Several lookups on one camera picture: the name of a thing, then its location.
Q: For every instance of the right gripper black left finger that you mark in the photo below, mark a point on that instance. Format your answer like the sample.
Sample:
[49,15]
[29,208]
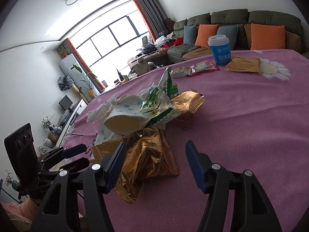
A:
[59,210]

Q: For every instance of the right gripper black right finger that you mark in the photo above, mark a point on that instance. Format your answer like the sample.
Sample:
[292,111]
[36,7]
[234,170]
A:
[252,209]

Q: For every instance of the white tissue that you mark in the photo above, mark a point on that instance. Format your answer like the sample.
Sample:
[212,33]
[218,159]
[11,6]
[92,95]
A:
[104,110]

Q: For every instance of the gold foil snack wrapper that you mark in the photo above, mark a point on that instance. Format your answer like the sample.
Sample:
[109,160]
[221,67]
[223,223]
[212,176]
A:
[149,154]

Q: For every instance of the white paper cup blue dots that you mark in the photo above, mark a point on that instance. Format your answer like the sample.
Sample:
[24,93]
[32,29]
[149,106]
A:
[124,119]

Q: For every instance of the green clear snack wrapper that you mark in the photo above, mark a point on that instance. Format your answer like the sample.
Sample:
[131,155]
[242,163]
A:
[158,106]

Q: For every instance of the pink sleeve left forearm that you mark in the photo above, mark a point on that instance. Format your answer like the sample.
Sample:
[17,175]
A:
[21,215]

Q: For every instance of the black monitor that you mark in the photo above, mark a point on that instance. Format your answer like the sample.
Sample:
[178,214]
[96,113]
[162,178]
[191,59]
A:
[66,103]

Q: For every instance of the white tv cabinet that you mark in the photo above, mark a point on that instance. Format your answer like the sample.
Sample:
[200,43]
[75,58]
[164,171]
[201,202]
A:
[57,133]

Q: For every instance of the tall potted plant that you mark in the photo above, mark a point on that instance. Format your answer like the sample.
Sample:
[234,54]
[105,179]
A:
[92,92]

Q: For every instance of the white standing air conditioner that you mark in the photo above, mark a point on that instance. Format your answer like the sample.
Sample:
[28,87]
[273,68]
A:
[70,66]

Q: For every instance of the left orange grey curtain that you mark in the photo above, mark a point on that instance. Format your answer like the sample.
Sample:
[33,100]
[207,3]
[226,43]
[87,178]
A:
[67,45]

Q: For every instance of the orange grey curtain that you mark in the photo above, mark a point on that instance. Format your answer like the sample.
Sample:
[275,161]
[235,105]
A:
[67,45]
[154,17]

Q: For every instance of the brown paper wrapper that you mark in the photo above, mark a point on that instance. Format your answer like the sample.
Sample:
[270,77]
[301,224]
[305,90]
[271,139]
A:
[243,64]

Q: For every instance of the red clear snack packet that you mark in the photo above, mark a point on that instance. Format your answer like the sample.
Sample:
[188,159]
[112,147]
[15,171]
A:
[205,66]

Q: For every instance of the glass coffee table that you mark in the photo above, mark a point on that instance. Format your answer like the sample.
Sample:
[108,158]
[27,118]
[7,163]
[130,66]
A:
[141,65]

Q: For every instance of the beige snack packet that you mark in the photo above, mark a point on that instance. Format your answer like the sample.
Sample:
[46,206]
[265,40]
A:
[180,72]

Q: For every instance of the blue paper coffee cup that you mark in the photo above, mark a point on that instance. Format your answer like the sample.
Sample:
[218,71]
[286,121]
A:
[219,44]

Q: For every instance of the orange cushion near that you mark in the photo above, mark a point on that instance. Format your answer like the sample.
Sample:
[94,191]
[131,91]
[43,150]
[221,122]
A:
[267,37]

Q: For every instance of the orange cushion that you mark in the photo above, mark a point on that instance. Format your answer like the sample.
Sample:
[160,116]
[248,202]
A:
[267,37]
[203,34]

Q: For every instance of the grey blue cushion near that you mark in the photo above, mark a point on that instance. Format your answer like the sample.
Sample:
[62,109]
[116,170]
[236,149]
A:
[230,32]

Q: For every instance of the grey blue cushion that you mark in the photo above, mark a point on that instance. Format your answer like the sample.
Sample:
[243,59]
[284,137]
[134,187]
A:
[189,35]
[230,32]

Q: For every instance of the dark green sectional sofa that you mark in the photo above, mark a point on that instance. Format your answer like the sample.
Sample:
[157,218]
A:
[294,33]

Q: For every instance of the orange cushion far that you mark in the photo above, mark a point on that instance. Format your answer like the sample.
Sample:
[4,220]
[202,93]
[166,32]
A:
[203,34]

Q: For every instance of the grey blue cushion far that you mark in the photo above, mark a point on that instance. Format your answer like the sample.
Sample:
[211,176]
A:
[189,35]

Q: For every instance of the right orange grey curtain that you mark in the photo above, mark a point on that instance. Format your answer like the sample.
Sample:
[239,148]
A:
[154,17]

